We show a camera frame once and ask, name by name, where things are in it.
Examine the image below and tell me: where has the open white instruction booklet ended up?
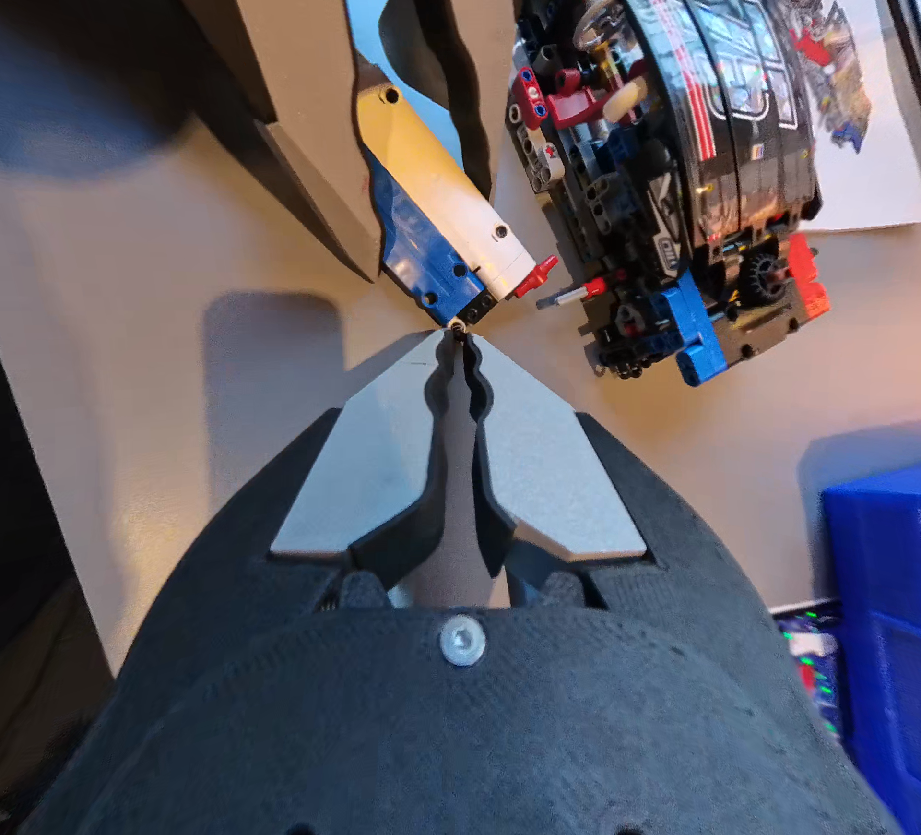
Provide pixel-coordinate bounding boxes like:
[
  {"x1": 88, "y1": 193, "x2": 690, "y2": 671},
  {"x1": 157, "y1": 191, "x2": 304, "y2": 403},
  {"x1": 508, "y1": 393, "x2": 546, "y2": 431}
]
[{"x1": 669, "y1": 0, "x2": 921, "y2": 233}]

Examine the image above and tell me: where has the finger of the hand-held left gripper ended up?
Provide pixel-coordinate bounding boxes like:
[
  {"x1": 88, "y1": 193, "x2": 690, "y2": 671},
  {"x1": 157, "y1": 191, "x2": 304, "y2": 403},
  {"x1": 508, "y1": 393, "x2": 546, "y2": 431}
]
[
  {"x1": 374, "y1": 0, "x2": 530, "y2": 203},
  {"x1": 122, "y1": 0, "x2": 382, "y2": 283}
]

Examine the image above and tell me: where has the colourful sticker sheet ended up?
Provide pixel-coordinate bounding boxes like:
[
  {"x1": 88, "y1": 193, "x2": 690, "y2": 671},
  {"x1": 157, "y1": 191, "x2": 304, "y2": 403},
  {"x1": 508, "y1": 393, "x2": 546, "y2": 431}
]
[{"x1": 770, "y1": 601, "x2": 850, "y2": 750}]

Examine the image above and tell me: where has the blue plastic bin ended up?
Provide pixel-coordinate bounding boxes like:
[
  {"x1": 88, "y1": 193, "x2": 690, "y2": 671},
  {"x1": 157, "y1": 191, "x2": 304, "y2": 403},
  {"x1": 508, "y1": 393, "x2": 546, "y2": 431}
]
[{"x1": 820, "y1": 464, "x2": 921, "y2": 835}]

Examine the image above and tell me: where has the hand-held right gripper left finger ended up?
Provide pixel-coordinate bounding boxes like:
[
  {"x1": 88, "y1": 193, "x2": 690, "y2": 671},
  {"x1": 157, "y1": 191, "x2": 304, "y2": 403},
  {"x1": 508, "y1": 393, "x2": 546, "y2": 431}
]
[{"x1": 268, "y1": 328, "x2": 458, "y2": 593}]

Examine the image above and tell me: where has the toy brick race car model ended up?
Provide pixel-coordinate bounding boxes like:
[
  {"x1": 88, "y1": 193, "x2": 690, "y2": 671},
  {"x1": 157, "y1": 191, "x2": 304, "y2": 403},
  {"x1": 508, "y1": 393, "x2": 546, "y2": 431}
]
[{"x1": 504, "y1": 0, "x2": 832, "y2": 390}]

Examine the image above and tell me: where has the grey desk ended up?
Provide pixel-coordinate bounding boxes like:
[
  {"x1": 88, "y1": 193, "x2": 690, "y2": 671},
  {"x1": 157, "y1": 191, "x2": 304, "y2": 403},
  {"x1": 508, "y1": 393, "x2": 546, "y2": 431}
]
[{"x1": 0, "y1": 0, "x2": 921, "y2": 678}]

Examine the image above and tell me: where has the white blue brick door panel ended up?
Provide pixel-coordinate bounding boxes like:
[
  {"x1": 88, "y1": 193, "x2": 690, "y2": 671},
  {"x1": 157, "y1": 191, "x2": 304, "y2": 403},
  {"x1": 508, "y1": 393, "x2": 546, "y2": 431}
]
[{"x1": 354, "y1": 61, "x2": 560, "y2": 335}]

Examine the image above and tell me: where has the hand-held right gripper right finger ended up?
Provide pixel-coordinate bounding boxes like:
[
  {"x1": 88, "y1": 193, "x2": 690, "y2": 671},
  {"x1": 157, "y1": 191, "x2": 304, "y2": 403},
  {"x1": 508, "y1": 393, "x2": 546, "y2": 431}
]
[{"x1": 464, "y1": 333, "x2": 650, "y2": 578}]

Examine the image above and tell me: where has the person's black jacket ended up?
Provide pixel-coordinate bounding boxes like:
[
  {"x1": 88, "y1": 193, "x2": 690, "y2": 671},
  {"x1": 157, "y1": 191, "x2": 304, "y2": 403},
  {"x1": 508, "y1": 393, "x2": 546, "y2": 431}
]
[{"x1": 0, "y1": 360, "x2": 116, "y2": 835}]

